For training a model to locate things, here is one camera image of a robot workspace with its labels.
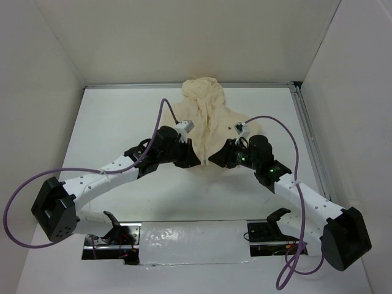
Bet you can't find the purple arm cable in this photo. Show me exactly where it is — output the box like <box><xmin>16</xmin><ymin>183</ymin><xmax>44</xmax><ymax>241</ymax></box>
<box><xmin>2</xmin><ymin>97</ymin><xmax>186</xmax><ymax>260</ymax></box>
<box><xmin>241</xmin><ymin>115</ymin><xmax>325</xmax><ymax>290</ymax></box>

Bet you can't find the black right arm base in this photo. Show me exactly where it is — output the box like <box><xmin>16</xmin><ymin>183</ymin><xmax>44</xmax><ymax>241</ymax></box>
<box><xmin>243</xmin><ymin>220</ymin><xmax>298</xmax><ymax>243</ymax></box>

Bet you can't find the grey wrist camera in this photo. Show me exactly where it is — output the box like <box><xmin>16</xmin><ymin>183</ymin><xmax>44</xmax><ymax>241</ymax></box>
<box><xmin>234</xmin><ymin>122</ymin><xmax>250</xmax><ymax>138</ymax></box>
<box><xmin>173</xmin><ymin>120</ymin><xmax>194</xmax><ymax>143</ymax></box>

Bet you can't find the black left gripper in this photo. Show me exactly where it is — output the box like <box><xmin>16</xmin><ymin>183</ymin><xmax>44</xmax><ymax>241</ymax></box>
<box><xmin>158</xmin><ymin>137</ymin><xmax>201</xmax><ymax>168</ymax></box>

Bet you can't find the cream fabric jacket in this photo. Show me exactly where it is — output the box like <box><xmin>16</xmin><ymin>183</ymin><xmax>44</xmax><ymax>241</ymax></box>
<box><xmin>171</xmin><ymin>77</ymin><xmax>249</xmax><ymax>177</ymax></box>

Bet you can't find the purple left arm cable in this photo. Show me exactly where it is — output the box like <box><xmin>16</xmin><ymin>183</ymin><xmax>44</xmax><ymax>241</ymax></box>
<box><xmin>2</xmin><ymin>97</ymin><xmax>186</xmax><ymax>260</ymax></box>

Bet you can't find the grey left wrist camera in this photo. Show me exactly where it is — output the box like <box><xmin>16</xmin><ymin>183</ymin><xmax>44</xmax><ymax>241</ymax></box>
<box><xmin>173</xmin><ymin>120</ymin><xmax>194</xmax><ymax>143</ymax></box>

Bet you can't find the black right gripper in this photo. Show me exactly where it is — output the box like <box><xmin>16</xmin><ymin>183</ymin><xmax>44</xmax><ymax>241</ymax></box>
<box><xmin>208</xmin><ymin>138</ymin><xmax>260</xmax><ymax>170</ymax></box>

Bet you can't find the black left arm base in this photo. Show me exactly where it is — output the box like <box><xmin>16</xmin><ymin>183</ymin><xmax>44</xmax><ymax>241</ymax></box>
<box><xmin>83</xmin><ymin>211</ymin><xmax>141</xmax><ymax>251</ymax></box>

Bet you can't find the white front cardboard panel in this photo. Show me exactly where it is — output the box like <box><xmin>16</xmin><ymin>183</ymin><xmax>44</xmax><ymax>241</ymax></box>
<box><xmin>18</xmin><ymin>217</ymin><xmax>374</xmax><ymax>294</ymax></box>

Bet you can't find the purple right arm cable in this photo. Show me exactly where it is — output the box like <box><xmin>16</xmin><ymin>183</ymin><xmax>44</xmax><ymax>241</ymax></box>
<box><xmin>241</xmin><ymin>115</ymin><xmax>325</xmax><ymax>290</ymax></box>

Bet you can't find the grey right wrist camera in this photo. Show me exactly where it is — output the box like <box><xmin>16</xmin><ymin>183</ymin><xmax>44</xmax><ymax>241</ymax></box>
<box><xmin>234</xmin><ymin>122</ymin><xmax>250</xmax><ymax>138</ymax></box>

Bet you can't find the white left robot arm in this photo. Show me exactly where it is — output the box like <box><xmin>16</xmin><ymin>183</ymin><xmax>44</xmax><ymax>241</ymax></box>
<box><xmin>31</xmin><ymin>121</ymin><xmax>201</xmax><ymax>243</ymax></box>

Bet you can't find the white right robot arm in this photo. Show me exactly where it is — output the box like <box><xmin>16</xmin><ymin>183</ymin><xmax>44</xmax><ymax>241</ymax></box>
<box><xmin>209</xmin><ymin>135</ymin><xmax>372</xmax><ymax>271</ymax></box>

